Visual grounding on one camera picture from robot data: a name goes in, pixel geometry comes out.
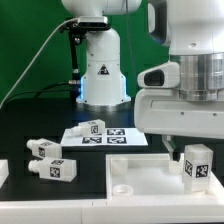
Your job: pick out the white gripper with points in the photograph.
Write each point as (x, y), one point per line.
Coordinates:
(160, 111)

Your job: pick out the white square tabletop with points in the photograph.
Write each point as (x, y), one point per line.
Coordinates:
(154, 179)

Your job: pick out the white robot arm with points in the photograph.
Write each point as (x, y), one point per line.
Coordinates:
(182, 97)

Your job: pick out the white marker sheet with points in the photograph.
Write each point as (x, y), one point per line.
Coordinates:
(111, 137)

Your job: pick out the white obstacle fence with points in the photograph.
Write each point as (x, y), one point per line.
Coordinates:
(105, 211)

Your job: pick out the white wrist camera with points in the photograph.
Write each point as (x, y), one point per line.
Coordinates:
(165, 76)

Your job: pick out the grey camera on stand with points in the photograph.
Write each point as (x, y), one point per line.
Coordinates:
(93, 23)

